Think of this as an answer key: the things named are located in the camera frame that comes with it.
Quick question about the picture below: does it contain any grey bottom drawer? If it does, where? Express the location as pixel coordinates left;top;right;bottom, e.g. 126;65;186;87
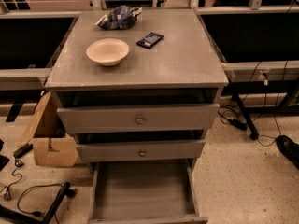
88;160;208;224

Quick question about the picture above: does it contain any grey drawer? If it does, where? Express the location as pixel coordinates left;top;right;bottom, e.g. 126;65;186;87
57;104;219;134
88;160;208;224
76;140;205;162

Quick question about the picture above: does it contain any grey drawer cabinet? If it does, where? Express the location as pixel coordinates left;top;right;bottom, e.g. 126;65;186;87
44;8;230;173

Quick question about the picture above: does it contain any grey middle drawer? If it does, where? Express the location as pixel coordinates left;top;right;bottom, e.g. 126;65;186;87
76;140;205;162

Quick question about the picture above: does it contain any grey top drawer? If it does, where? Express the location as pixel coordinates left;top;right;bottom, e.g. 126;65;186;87
57;104;219;134

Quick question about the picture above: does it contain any white bowl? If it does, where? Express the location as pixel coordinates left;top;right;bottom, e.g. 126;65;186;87
86;38;130;67

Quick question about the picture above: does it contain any blue crumpled chip bag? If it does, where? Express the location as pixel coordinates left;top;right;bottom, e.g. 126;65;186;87
95;6;142;30

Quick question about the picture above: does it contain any cardboard box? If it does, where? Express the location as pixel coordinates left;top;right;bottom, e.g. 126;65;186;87
18;92;80;167

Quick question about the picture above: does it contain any black table leg right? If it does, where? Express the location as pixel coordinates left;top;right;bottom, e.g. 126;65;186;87
232;93;259;140

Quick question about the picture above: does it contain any black stand leg left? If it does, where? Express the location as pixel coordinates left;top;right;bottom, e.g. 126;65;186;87
0;182;75;224

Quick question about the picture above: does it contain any black shoe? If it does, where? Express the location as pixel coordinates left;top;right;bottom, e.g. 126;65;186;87
276;135;299;169

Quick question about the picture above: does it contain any black power adapter with cable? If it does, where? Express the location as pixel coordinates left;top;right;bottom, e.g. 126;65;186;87
218;105;248;131

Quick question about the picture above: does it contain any black cable on floor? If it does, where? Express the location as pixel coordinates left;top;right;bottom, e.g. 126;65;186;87
0;158;25;202

